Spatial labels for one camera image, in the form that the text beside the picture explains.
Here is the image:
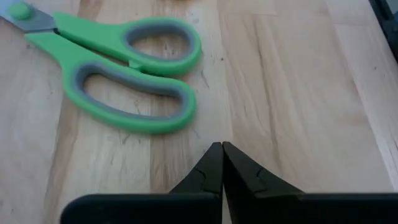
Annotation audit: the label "black table frame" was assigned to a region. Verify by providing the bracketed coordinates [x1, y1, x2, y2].
[368, 0, 398, 65]

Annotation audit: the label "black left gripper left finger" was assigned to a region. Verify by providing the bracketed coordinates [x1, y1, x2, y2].
[60, 141, 224, 224]

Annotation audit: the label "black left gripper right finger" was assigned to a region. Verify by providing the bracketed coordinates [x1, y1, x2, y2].
[222, 141, 398, 224]

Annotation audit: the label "green scissors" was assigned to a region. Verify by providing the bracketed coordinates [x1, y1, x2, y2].
[0, 1, 203, 136]

